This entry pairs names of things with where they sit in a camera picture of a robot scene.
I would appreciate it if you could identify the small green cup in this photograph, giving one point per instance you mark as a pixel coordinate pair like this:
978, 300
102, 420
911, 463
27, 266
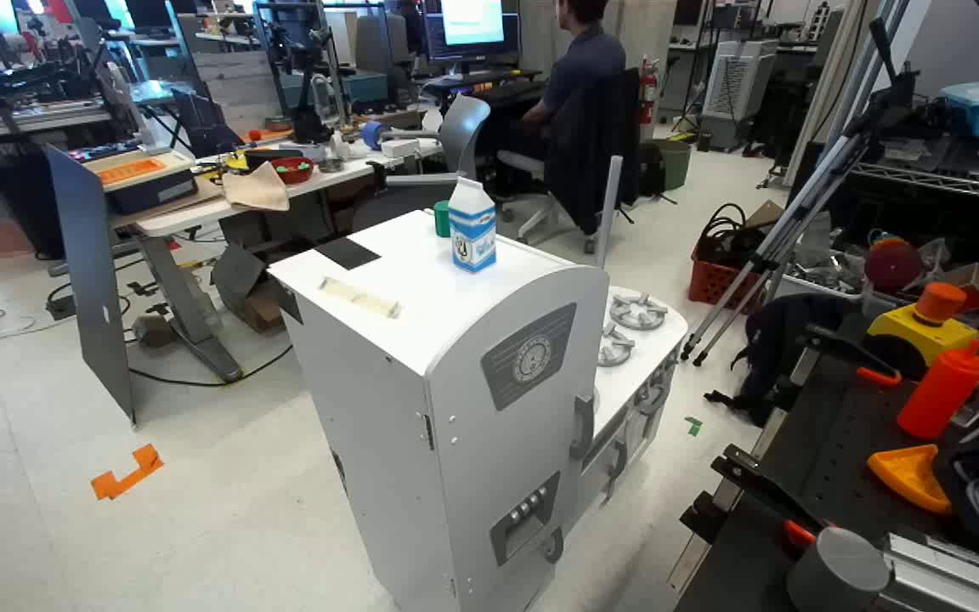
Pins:
444, 220

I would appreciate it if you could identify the white toy kitchen unit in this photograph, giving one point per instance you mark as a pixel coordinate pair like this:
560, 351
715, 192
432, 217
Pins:
467, 414

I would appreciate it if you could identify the left toy stove burner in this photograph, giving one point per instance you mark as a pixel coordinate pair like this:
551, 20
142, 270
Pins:
612, 349

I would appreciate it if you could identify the toy stove burner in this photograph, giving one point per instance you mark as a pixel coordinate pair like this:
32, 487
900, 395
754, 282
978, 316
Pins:
612, 349
636, 311

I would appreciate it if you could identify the right toy stove burner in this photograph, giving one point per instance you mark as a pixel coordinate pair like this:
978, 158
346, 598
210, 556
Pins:
636, 311

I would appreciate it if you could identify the grey plastic office chair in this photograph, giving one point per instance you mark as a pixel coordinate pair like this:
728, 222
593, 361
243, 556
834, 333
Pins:
455, 145

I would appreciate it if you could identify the seated person dark shirt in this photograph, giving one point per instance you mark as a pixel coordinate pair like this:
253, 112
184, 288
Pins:
566, 129

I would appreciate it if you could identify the red bowl on desk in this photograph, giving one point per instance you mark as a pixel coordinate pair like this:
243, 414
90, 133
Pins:
294, 167

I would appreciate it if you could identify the red storage basket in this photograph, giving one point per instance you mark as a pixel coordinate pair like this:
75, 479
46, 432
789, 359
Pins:
718, 252

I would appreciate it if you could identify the white work desk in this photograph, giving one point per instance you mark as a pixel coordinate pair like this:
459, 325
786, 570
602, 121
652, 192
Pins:
329, 207

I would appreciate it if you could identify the computer monitor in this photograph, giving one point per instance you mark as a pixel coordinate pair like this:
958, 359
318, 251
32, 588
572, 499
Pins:
472, 28

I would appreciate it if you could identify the black orange clamp left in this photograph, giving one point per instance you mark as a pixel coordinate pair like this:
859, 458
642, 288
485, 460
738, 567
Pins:
800, 523

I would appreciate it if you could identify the black orange clamp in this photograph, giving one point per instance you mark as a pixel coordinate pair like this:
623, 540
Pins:
864, 366
800, 523

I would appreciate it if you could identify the black orange clamp right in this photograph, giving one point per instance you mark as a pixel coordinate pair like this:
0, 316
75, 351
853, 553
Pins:
864, 366

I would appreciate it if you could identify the grey leaning panel board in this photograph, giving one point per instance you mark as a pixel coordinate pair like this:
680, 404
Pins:
87, 240

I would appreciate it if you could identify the grey cylinder block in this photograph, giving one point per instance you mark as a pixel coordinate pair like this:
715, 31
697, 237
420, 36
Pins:
837, 573

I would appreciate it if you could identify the yellow red emergency stop button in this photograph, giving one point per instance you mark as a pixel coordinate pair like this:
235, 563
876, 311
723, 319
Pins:
916, 334

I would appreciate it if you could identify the orange plastic funnel wedge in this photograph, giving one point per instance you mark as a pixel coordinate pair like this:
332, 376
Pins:
910, 475

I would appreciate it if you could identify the orange plastic cylinder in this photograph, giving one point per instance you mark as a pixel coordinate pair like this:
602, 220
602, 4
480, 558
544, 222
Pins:
948, 387

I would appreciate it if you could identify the orange floor marker bracket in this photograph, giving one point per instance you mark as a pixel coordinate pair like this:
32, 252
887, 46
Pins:
113, 486

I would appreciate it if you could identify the camera tripod legs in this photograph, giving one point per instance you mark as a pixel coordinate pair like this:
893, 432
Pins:
877, 89

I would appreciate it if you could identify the aluminium extrusion rail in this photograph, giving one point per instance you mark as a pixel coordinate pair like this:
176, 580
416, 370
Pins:
934, 573

